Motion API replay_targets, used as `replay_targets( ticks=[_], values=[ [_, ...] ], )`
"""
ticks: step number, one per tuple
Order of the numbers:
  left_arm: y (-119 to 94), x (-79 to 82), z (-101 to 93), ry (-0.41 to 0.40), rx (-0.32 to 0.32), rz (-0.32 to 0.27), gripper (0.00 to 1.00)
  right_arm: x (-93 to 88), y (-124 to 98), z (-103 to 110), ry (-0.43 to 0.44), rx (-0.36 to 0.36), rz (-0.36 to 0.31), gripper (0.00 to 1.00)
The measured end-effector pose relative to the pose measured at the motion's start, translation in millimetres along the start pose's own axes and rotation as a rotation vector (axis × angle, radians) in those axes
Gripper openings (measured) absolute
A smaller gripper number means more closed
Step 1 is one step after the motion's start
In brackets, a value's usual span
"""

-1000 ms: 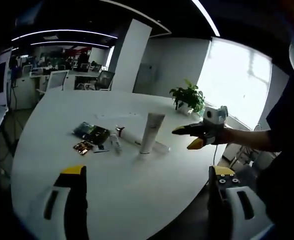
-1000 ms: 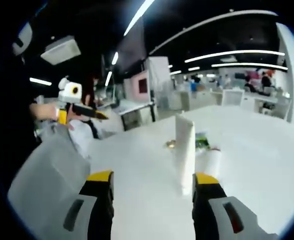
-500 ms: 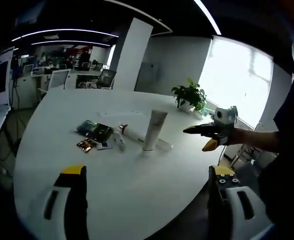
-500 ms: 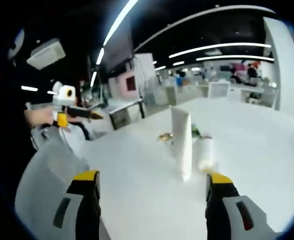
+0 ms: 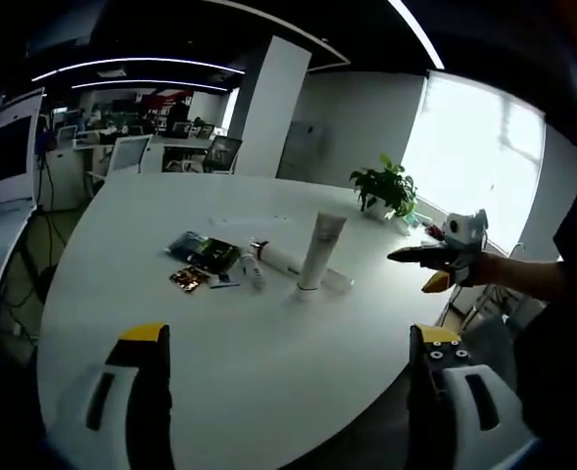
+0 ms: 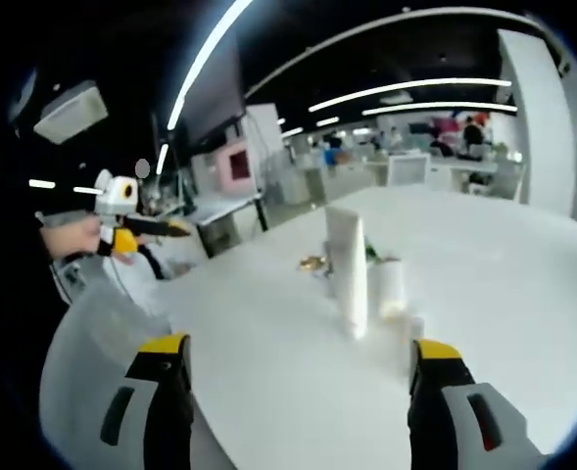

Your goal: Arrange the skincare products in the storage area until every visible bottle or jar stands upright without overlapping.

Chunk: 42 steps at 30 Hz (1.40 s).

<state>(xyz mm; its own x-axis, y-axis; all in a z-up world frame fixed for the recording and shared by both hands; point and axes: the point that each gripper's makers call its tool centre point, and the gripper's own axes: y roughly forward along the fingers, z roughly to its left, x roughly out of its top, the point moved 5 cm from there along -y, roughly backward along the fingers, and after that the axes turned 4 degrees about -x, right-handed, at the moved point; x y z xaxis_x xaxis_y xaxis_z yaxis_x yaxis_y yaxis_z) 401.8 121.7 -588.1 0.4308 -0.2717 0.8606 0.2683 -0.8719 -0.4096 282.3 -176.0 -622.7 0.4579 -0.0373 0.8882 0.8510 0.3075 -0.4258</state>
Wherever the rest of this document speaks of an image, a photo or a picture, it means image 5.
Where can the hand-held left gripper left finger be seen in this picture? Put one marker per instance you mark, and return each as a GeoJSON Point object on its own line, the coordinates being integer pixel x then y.
{"type": "Point", "coordinates": [121, 440]}

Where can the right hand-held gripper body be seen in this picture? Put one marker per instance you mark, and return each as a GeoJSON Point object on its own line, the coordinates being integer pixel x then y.
{"type": "Point", "coordinates": [464, 230]}

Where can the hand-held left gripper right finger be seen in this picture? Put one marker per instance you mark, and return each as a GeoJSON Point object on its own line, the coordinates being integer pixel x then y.
{"type": "Point", "coordinates": [484, 440]}

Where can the large white skincare tube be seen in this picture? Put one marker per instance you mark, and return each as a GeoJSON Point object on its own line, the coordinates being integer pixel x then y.
{"type": "Point", "coordinates": [317, 259]}

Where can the red-capped clear tube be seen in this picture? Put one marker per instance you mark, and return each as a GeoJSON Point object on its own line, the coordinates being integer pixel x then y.
{"type": "Point", "coordinates": [280, 257]}

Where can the small white skincare bottle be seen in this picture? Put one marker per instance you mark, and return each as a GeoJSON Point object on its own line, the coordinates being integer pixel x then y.
{"type": "Point", "coordinates": [251, 270]}

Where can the gold brown skincare sachet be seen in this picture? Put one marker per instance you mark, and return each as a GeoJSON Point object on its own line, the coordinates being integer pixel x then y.
{"type": "Point", "coordinates": [187, 280]}

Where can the small blue white skincare sachet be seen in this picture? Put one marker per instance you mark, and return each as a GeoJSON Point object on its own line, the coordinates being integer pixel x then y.
{"type": "Point", "coordinates": [225, 280]}

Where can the green black skincare sachet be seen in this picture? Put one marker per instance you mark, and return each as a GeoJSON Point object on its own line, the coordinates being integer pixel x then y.
{"type": "Point", "coordinates": [205, 249]}

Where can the person's right hand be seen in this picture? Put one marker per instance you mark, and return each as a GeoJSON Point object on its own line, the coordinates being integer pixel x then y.
{"type": "Point", "coordinates": [486, 269]}

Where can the dark red pouch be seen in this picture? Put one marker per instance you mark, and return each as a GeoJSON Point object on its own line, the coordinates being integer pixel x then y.
{"type": "Point", "coordinates": [432, 228]}

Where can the teal packet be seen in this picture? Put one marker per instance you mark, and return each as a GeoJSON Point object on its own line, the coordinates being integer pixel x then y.
{"type": "Point", "coordinates": [408, 220]}

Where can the bright window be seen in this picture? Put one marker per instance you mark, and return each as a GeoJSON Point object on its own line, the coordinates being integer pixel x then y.
{"type": "Point", "coordinates": [474, 161]}

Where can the grey mesh chair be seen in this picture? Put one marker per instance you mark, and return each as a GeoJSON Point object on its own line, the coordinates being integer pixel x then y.
{"type": "Point", "coordinates": [489, 343]}

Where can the potted green plant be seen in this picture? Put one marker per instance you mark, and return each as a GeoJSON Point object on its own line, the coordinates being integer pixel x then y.
{"type": "Point", "coordinates": [386, 188]}

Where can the person's dark shirt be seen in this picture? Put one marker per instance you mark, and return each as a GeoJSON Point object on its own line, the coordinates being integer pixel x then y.
{"type": "Point", "coordinates": [572, 274]}

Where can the long ceiling light strip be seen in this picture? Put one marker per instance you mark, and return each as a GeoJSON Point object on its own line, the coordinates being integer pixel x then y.
{"type": "Point", "coordinates": [415, 29]}
{"type": "Point", "coordinates": [146, 81]}
{"type": "Point", "coordinates": [146, 60]}

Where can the dark mesh office chair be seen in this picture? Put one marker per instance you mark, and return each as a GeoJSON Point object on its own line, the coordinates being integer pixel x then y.
{"type": "Point", "coordinates": [223, 154]}

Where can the white office desk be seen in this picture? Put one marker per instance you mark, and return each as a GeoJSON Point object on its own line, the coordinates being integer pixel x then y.
{"type": "Point", "coordinates": [185, 147]}

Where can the white mesh office chair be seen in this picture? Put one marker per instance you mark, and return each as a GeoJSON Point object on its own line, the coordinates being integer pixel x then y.
{"type": "Point", "coordinates": [130, 152]}

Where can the white open laptop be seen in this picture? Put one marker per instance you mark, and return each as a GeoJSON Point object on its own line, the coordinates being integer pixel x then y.
{"type": "Point", "coordinates": [9, 152]}

